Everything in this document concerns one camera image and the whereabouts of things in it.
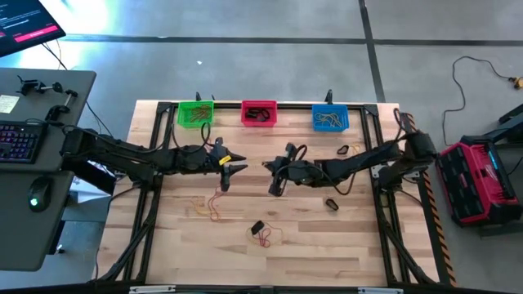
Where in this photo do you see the blue plastic basket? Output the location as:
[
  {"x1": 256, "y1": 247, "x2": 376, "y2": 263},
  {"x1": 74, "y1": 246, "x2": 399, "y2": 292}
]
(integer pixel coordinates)
[{"x1": 311, "y1": 103, "x2": 351, "y2": 132}]

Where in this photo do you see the black desk clamp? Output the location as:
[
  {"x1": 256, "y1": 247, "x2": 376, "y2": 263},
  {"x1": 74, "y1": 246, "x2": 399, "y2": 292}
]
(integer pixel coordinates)
[
  {"x1": 44, "y1": 88, "x2": 79, "y2": 123},
  {"x1": 16, "y1": 74, "x2": 65, "y2": 97}
]

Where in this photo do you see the dark right arm cable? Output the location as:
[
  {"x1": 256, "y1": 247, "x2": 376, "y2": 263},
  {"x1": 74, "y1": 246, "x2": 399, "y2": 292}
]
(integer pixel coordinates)
[{"x1": 272, "y1": 143, "x2": 357, "y2": 197}]

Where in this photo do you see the black backlit keyboard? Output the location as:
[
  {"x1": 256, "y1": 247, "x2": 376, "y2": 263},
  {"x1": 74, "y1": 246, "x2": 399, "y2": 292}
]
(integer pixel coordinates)
[{"x1": 0, "y1": 120, "x2": 48, "y2": 165}]

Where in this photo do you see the red black tool case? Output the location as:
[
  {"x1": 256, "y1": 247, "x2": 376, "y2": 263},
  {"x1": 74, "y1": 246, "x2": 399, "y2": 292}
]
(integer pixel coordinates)
[{"x1": 435, "y1": 134, "x2": 523, "y2": 228}]

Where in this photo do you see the dark grey desk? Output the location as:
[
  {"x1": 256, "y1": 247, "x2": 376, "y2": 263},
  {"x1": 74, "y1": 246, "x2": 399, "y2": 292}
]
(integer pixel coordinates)
[{"x1": 0, "y1": 67, "x2": 97, "y2": 273}]

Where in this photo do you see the black computer mouse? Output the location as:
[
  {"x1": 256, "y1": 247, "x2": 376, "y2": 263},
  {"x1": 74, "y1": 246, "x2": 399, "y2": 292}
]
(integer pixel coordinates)
[{"x1": 26, "y1": 176, "x2": 53, "y2": 214}]

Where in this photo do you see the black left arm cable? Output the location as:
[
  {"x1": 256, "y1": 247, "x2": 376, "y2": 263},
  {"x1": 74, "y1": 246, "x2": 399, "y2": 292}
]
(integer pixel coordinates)
[{"x1": 171, "y1": 121, "x2": 213, "y2": 154}]

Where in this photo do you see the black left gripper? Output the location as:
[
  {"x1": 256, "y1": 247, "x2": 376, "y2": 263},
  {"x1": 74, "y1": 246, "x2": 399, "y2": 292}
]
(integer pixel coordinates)
[{"x1": 177, "y1": 136, "x2": 249, "y2": 193}]

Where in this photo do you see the black aluminium table frame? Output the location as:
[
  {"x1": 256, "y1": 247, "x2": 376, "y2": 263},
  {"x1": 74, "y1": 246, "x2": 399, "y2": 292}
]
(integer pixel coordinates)
[{"x1": 96, "y1": 100, "x2": 439, "y2": 287}]

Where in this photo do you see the thin monitor cable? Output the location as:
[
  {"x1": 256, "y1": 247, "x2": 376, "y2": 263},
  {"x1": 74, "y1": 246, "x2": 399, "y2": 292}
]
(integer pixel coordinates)
[{"x1": 40, "y1": 40, "x2": 118, "y2": 142}]

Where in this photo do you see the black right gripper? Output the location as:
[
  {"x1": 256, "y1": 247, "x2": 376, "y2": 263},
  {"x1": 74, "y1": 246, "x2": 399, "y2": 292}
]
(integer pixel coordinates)
[{"x1": 261, "y1": 142, "x2": 326, "y2": 198}]

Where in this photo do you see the silver metal bracket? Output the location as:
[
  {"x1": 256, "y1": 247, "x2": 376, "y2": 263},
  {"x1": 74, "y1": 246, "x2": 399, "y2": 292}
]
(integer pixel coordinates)
[
  {"x1": 129, "y1": 285, "x2": 177, "y2": 294},
  {"x1": 358, "y1": 287, "x2": 404, "y2": 294}
]

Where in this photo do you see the yellow black hazard strip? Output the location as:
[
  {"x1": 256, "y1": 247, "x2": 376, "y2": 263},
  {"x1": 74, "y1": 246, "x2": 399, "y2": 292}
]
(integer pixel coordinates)
[{"x1": 402, "y1": 112, "x2": 458, "y2": 287}]

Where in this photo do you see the red plastic basket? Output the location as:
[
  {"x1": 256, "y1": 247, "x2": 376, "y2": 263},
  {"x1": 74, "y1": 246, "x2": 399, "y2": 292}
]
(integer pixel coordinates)
[{"x1": 240, "y1": 100, "x2": 279, "y2": 128}]

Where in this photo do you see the dark metal stand base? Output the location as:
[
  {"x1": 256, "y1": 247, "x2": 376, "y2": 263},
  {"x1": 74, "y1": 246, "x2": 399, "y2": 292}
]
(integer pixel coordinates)
[{"x1": 459, "y1": 104, "x2": 523, "y2": 150}]

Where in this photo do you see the monitor with red button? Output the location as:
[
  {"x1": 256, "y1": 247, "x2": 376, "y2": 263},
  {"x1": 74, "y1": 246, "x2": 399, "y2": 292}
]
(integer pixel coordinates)
[{"x1": 0, "y1": 0, "x2": 67, "y2": 58}]

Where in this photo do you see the green plastic basket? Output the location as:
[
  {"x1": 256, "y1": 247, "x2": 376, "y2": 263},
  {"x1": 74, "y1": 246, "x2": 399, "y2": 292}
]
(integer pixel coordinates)
[{"x1": 177, "y1": 100, "x2": 215, "y2": 129}]

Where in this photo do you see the red rubber band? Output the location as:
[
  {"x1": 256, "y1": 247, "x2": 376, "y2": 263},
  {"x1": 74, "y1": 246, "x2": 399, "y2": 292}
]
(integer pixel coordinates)
[
  {"x1": 189, "y1": 104, "x2": 213, "y2": 124},
  {"x1": 189, "y1": 105, "x2": 212, "y2": 124},
  {"x1": 253, "y1": 227, "x2": 273, "y2": 249},
  {"x1": 207, "y1": 185, "x2": 225, "y2": 223},
  {"x1": 190, "y1": 105, "x2": 213, "y2": 123}
]

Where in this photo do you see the black floor cable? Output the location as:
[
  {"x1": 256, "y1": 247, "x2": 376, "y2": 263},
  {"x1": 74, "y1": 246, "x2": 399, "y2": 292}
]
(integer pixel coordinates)
[{"x1": 442, "y1": 55, "x2": 516, "y2": 147}]

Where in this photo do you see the pale sticky note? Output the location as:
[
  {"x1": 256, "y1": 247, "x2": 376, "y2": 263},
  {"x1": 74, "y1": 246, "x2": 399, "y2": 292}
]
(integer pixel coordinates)
[{"x1": 0, "y1": 94, "x2": 20, "y2": 114}]

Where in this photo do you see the black desk leg bar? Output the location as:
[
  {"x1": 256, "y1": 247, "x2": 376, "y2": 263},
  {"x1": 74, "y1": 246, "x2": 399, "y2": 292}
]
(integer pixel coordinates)
[{"x1": 60, "y1": 158, "x2": 118, "y2": 196}]

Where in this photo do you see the white paper sheet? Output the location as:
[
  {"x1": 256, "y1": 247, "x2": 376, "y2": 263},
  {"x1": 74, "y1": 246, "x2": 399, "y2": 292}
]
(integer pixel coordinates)
[{"x1": 69, "y1": 163, "x2": 119, "y2": 205}]

